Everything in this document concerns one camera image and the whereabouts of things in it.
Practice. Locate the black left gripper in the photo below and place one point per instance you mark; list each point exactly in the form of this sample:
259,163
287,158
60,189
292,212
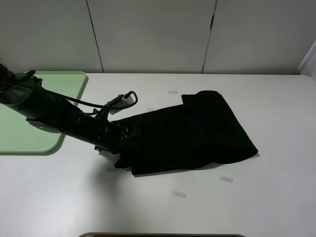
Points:
115,138

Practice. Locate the black short sleeve shirt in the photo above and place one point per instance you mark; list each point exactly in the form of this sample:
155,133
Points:
200,131

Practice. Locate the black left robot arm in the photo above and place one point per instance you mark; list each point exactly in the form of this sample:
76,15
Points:
56,113

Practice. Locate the light green plastic tray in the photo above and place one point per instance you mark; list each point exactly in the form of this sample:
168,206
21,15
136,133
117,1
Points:
18,137

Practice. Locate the clear tape piece front centre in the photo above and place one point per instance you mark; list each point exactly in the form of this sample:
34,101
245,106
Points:
179,194

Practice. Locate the clear tape piece front right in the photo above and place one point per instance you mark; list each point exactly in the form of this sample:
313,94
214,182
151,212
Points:
226,179

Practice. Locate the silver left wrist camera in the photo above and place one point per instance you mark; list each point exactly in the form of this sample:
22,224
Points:
120,102

